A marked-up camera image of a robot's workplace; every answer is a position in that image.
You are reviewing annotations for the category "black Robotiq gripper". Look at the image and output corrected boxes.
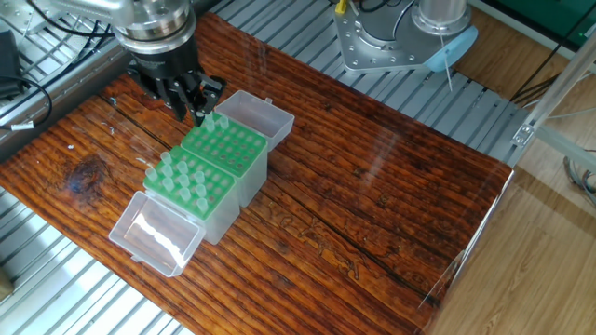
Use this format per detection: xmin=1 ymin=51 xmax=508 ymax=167
xmin=126 ymin=37 xmax=228 ymax=124

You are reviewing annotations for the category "silver robot mount plate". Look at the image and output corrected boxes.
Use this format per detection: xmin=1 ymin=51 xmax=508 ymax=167
xmin=333 ymin=7 xmax=440 ymax=77

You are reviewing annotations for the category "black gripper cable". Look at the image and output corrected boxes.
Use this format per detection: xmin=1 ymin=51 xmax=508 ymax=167
xmin=28 ymin=0 xmax=122 ymax=46
xmin=0 ymin=73 xmax=57 ymax=129

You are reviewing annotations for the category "aluminium frame post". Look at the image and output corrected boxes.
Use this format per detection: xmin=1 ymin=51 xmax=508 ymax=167
xmin=510 ymin=47 xmax=596 ymax=154

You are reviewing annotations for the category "small black device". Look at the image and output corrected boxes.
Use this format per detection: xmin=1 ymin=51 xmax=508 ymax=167
xmin=0 ymin=33 xmax=20 ymax=83

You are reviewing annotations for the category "perforated silver metal plate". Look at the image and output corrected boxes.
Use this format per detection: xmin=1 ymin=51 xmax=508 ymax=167
xmin=0 ymin=0 xmax=52 ymax=36

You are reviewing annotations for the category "glossy wooden table board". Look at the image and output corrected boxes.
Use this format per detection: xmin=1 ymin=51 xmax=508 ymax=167
xmin=0 ymin=19 xmax=516 ymax=335

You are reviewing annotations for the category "green rack clear tip box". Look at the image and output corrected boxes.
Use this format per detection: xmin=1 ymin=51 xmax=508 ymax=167
xmin=180 ymin=89 xmax=297 ymax=208
xmin=109 ymin=147 xmax=243 ymax=278

